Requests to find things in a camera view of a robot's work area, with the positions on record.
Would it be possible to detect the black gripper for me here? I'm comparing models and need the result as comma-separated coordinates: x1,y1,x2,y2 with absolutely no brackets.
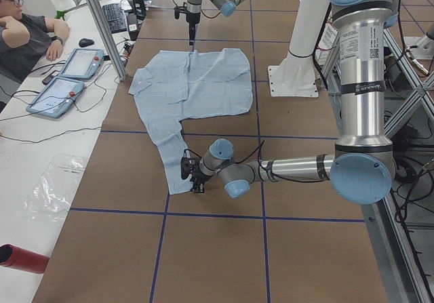
174,2,201,45
180,149,209,193

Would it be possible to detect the light blue button shirt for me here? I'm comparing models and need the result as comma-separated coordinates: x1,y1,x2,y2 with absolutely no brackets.
129,48,253,195

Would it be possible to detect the black computer keyboard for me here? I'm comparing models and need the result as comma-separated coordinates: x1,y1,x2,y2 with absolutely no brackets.
102,3,127,34

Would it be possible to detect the black computer mouse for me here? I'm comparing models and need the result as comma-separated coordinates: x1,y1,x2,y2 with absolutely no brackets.
79,38,94,47

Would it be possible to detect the far blue teach pendant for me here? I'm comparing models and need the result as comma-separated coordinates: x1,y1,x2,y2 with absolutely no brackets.
59,48,104,81

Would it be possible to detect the blue teach pendant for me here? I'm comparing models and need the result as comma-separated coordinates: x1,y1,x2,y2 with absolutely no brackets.
26,77,85,119
59,48,104,81

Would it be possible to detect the clear plastic bag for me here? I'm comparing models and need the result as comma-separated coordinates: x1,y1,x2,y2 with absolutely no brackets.
19,154,89,227

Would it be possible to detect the near blue teach pendant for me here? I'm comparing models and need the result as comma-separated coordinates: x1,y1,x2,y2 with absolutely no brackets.
26,77,85,119

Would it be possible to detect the seated person grey shirt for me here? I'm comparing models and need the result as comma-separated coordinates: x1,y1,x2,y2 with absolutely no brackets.
1,0,69,83

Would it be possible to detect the red cylinder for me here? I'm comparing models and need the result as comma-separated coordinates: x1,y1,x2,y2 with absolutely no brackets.
1,244,49,274

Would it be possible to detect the black braided left cable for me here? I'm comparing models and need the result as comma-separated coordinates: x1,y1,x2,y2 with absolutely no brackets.
233,140,275,182

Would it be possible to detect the white camera mast base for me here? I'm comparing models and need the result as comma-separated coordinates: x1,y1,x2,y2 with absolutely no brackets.
268,0,330,98

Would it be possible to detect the aluminium frame post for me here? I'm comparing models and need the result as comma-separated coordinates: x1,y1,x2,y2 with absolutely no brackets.
86,0,127,81

